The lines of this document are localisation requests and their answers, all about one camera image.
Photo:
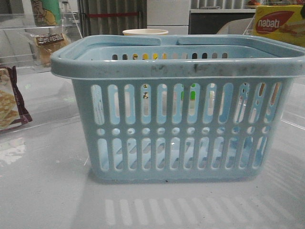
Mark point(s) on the light blue plastic basket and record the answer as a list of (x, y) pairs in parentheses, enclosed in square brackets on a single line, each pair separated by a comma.
[(179, 107)]

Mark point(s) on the paper cup yellow rim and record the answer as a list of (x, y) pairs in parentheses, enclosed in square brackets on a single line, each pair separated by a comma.
[(145, 32)]

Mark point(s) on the white cabinet background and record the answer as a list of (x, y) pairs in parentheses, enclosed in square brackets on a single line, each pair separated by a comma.
[(170, 15)]

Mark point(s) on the brown cracker snack bag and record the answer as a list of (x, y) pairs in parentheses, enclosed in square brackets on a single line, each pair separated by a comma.
[(13, 112)]

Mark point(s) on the clear acrylic shelf left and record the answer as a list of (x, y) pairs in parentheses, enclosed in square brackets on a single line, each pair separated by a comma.
[(17, 47)]

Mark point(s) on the green yellow cartoon package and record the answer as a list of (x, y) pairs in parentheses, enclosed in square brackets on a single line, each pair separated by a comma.
[(46, 12)]

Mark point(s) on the yellow nabati wafer box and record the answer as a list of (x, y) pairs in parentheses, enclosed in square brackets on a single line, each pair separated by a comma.
[(292, 12)]

